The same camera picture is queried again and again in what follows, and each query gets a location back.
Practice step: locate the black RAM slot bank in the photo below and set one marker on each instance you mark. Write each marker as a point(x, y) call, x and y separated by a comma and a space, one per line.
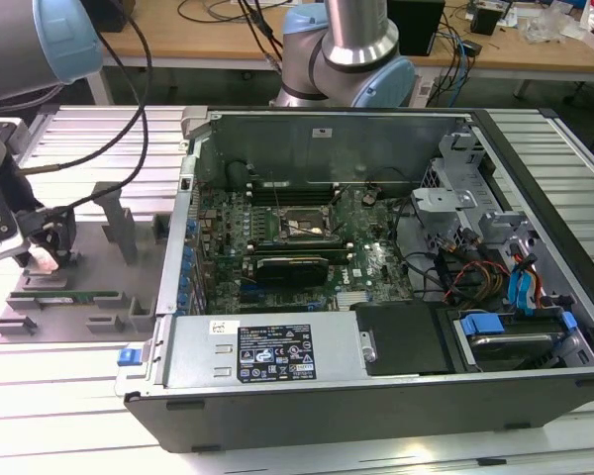
point(297, 246)
point(292, 195)

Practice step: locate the blue expansion slot clip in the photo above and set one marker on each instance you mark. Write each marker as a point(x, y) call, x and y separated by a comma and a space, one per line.
point(188, 255)
point(182, 299)
point(193, 228)
point(185, 278)

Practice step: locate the black open PC case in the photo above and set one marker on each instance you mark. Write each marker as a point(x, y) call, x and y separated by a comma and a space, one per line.
point(326, 420)

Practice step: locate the silver drive cage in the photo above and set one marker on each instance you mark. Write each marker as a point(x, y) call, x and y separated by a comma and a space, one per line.
point(440, 200)

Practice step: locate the green motherboard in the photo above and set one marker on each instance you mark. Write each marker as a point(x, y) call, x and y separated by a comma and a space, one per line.
point(366, 237)

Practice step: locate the clear plastic bags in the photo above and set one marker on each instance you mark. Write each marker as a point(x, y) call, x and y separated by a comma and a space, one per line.
point(549, 25)

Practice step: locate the hard disk in blue carrier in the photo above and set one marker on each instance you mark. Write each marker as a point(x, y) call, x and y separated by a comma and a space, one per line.
point(505, 346)

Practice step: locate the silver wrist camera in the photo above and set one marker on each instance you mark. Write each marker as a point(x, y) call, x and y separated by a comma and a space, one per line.
point(0, 240)

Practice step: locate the round coin battery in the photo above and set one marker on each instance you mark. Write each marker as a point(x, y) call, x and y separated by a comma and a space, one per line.
point(368, 199)

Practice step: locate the green RAM stick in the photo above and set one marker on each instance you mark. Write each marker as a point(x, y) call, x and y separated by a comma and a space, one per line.
point(64, 296)

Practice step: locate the silver chipset heatsink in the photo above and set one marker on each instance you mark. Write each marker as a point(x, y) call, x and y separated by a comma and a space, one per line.
point(351, 301)

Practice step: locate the black graphics card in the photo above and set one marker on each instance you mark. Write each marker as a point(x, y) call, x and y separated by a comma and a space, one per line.
point(292, 272)

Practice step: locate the tall black box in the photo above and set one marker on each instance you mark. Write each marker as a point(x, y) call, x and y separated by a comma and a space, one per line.
point(421, 27)

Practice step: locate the small black cube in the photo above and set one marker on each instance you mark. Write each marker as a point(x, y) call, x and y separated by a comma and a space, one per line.
point(485, 20)

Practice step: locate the small black adapter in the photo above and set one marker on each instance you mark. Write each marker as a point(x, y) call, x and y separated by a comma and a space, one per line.
point(471, 48)

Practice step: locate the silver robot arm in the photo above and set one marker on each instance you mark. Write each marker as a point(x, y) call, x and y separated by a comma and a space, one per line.
point(346, 29)

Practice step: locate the thin metal locking lever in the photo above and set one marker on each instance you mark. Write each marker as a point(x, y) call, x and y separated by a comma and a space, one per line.
point(278, 203)

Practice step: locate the wooden desk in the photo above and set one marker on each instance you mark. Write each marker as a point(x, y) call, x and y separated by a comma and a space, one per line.
point(203, 39)

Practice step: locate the grey power supply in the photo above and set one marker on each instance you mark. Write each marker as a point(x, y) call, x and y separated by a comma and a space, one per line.
point(203, 346)

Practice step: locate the blue case latch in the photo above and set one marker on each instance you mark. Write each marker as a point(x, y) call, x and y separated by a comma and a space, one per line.
point(128, 357)

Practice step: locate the CPU socket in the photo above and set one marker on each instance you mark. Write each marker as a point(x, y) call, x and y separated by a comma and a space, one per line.
point(302, 225)

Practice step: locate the grey parts rack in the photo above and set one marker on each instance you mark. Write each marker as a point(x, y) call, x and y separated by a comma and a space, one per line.
point(79, 316)

